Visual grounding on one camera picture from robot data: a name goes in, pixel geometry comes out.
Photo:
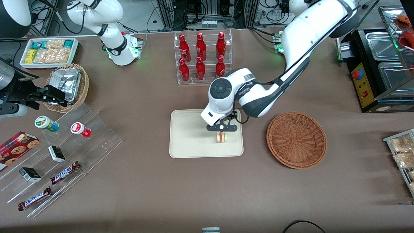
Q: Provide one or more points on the white plastic snack bin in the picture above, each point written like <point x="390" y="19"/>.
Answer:
<point x="22" y="64"/>

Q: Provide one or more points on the red lidded yoghurt cup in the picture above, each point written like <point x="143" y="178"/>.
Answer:
<point x="79" y="128"/>

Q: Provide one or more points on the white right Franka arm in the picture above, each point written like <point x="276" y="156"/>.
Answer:
<point x="113" y="42"/>

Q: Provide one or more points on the green blue lidded snack cup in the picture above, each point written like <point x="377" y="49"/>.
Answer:
<point x="45" y="123"/>

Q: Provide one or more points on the light wicker basket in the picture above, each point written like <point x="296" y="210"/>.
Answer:
<point x="82" y="87"/>

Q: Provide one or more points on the triangle sandwich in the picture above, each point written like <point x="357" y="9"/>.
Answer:
<point x="222" y="137"/>

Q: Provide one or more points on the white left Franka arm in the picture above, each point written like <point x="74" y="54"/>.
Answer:
<point x="300" y="29"/>

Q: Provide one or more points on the clear bag of nut snacks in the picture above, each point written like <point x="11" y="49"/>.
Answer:
<point x="401" y="144"/>
<point x="404" y="160"/>

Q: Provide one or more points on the red cola bottle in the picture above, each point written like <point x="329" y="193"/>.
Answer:
<point x="221" y="45"/>
<point x="220" y="67"/>
<point x="201" y="47"/>
<point x="200" y="69"/>
<point x="184" y="48"/>
<point x="184" y="71"/>

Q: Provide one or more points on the teal snack packet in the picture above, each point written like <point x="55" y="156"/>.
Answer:
<point x="68" y="43"/>
<point x="39" y="44"/>

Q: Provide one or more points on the clear acrylic bottle rack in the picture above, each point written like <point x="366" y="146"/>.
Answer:
<point x="207" y="81"/>

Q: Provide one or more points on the yellow snack packet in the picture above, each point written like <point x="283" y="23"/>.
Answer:
<point x="31" y="56"/>

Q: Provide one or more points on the clear bag of crackers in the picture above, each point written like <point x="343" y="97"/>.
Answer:
<point x="51" y="55"/>
<point x="55" y="44"/>

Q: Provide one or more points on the Snickers chocolate bar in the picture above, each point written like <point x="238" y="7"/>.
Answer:
<point x="34" y="199"/>
<point x="65" y="172"/>

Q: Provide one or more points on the stainless steel food pan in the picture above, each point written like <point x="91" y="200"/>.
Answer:
<point x="381" y="45"/>
<point x="394" y="74"/>

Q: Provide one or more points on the brown round wicker basket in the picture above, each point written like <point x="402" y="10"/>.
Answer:
<point x="296" y="140"/>

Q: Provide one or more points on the white power strip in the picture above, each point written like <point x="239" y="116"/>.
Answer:
<point x="209" y="24"/>

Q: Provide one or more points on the black food warmer machine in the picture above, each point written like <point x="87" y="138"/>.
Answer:
<point x="362" y="84"/>

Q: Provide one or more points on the small black carton box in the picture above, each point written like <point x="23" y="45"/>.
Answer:
<point x="57" y="154"/>
<point x="29" y="174"/>

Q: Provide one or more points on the tray of packaged snacks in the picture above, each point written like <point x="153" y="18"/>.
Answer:
<point x="388" y="139"/>

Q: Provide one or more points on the small grey object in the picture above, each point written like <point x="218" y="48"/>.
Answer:
<point x="211" y="230"/>

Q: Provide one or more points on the cream rectangular plastic tray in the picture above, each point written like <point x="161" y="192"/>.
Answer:
<point x="194" y="139"/>

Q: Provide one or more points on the foil wrapped food packet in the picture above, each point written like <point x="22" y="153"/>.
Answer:
<point x="66" y="76"/>
<point x="71" y="92"/>

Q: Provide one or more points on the clear acrylic tiered display stand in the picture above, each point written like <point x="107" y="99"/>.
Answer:
<point x="103" y="142"/>

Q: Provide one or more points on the red chocolate chip cookie box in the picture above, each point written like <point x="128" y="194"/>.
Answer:
<point x="16" y="147"/>

